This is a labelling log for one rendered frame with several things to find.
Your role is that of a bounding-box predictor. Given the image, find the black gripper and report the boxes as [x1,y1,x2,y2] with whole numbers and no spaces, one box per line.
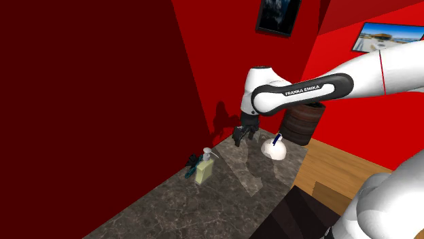
[232,111,260,148]

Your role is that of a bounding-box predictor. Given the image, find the white bowl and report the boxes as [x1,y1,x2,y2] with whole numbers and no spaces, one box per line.
[260,137,287,162]

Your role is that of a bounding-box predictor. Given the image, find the pale yellow soap dispenser bottle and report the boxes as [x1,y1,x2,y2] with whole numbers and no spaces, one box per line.
[194,147,219,186]

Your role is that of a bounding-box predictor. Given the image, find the dark brown ribbed bin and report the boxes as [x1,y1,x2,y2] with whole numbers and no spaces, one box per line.
[279,102,327,147]

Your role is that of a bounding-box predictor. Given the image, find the teal and black figure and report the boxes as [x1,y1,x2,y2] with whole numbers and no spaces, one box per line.
[184,153,204,179]

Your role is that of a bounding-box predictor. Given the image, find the dark robot stand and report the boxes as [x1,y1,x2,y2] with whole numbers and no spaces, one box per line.
[248,185,342,239]

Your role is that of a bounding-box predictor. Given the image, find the dark framed wall picture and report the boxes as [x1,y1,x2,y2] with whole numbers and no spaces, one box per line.
[255,0,302,37]

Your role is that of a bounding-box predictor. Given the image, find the blue sky landscape wall picture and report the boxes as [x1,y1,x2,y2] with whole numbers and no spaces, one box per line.
[351,21,424,54]

